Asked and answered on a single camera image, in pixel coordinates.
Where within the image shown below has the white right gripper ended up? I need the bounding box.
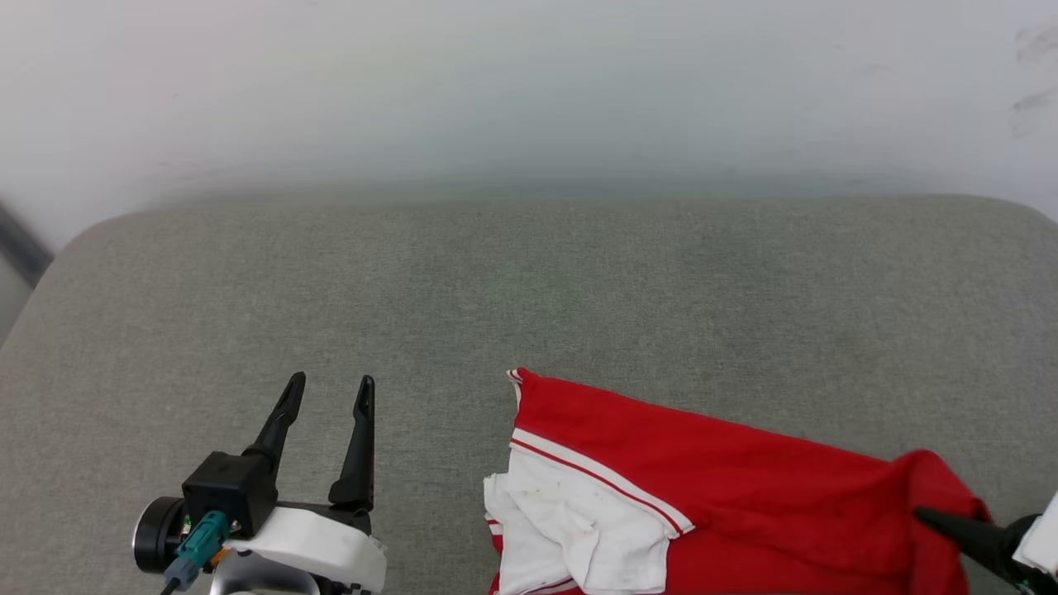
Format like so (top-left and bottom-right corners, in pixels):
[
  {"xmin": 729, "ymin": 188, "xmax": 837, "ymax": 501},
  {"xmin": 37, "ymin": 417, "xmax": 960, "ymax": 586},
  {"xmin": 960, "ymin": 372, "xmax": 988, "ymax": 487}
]
[{"xmin": 913, "ymin": 492, "xmax": 1058, "ymax": 595}]

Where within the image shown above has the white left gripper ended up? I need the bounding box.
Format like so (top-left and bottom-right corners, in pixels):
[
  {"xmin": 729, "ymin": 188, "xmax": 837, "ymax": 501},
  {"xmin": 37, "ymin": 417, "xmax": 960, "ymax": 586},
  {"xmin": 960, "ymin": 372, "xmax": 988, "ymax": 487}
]
[{"xmin": 226, "ymin": 371, "xmax": 388, "ymax": 595}]

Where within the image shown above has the red and white garment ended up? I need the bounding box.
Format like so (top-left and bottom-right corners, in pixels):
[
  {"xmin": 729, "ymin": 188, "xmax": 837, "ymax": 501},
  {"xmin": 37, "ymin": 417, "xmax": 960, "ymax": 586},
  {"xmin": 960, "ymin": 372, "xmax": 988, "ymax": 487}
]
[{"xmin": 484, "ymin": 368, "xmax": 993, "ymax": 595}]

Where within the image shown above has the grey fabric sofa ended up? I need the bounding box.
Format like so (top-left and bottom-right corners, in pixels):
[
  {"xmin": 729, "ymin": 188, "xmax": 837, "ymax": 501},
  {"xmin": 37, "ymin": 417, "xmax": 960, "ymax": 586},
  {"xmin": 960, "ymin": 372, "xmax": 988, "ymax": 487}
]
[{"xmin": 0, "ymin": 194, "xmax": 1058, "ymax": 595}]

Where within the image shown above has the teal camera cable connector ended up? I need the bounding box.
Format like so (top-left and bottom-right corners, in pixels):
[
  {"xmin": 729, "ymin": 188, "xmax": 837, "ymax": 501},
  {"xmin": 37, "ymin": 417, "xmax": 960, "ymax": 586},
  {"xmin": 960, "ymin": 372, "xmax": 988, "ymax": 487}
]
[{"xmin": 163, "ymin": 511, "xmax": 230, "ymax": 595}]

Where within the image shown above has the dark grey wall strip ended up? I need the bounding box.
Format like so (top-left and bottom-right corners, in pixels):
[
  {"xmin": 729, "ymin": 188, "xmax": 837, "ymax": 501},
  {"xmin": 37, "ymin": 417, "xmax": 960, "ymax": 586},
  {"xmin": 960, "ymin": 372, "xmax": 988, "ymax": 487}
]
[{"xmin": 0, "ymin": 202, "xmax": 52, "ymax": 288}]

